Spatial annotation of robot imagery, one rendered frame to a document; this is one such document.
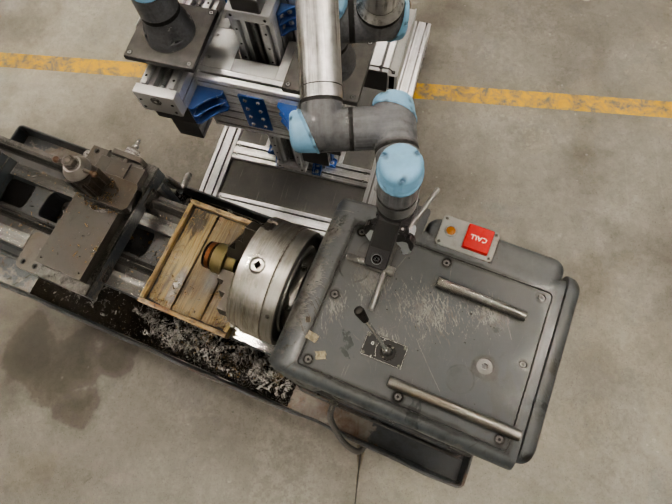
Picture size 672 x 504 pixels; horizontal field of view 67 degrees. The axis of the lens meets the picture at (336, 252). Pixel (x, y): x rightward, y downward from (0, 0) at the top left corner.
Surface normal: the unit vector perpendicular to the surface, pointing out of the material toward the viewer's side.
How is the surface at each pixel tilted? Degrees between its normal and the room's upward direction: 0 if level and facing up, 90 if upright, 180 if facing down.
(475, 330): 0
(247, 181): 0
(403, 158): 0
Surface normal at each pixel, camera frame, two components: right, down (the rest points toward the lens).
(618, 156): -0.06, -0.32
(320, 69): 0.04, 0.03
